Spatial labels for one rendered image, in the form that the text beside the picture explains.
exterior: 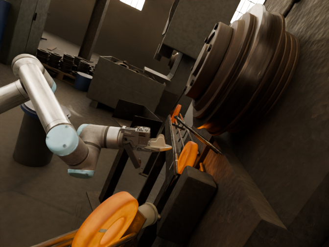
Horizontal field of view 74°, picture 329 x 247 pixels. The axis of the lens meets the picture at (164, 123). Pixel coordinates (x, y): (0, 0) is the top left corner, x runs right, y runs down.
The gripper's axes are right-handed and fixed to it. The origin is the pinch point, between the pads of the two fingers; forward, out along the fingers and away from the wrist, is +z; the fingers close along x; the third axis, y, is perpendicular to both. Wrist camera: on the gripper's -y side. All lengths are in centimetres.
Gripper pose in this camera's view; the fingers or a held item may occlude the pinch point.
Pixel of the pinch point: (168, 148)
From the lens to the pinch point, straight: 90.3
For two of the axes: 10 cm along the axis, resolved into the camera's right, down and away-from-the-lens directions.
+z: 9.9, 1.1, 0.0
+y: 1.1, -9.6, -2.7
